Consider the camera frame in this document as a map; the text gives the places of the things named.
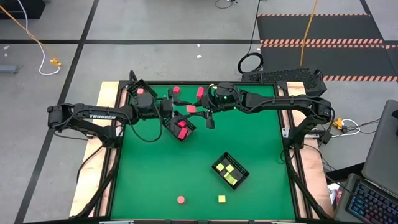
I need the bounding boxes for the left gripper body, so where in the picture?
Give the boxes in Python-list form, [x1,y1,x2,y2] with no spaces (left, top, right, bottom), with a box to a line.
[154,88,178,123]

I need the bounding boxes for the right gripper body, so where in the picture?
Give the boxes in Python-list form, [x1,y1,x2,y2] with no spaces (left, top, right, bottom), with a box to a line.
[201,82,243,113]

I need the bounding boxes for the black slotted plastic basket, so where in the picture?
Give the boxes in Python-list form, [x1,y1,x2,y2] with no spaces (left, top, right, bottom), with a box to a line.
[126,78,159,101]
[211,151,250,191]
[161,110,197,143]

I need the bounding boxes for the black perforated computer case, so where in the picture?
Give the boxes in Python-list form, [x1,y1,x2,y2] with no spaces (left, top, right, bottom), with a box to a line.
[241,67,328,98]

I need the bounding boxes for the wooden side board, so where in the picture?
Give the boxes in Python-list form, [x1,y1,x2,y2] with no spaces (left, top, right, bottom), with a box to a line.
[285,81,335,218]
[70,81,121,218]

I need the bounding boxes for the black mat with striped edges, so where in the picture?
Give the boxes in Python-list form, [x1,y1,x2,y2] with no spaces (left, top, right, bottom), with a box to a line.
[260,44,398,83]
[256,13,385,45]

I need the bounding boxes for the black power adapter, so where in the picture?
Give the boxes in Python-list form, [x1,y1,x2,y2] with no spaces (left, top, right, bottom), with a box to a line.
[319,130,333,144]

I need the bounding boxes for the white and red box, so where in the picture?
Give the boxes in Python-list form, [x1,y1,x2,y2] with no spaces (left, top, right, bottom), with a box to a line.
[326,182,343,212]

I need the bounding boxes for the grey metal object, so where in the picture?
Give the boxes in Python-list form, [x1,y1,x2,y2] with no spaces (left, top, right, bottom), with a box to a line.
[0,64,22,75]

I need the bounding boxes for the grey laptop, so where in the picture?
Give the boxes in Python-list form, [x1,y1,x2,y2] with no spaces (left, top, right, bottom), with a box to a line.
[361,99,398,198]

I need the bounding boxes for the black cabinet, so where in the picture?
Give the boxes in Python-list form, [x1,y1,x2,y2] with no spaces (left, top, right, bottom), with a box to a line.
[0,0,46,20]

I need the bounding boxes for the black backlit keyboard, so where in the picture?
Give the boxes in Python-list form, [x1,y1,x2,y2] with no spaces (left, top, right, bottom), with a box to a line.
[334,172,398,224]

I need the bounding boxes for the black table frame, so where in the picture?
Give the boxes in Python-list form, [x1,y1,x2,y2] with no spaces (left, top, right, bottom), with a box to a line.
[70,70,333,224]

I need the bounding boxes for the black coiled cable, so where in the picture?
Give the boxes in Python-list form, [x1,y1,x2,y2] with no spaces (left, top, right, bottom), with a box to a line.
[237,0,264,75]

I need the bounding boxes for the orange floor cable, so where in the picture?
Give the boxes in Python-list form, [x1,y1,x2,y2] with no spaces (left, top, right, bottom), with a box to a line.
[299,0,320,67]

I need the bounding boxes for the white floor cable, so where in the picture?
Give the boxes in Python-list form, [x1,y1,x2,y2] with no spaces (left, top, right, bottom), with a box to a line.
[17,0,62,77]

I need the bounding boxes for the yellow floor cable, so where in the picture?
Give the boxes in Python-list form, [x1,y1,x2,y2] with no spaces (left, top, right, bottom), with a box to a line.
[0,5,58,63]

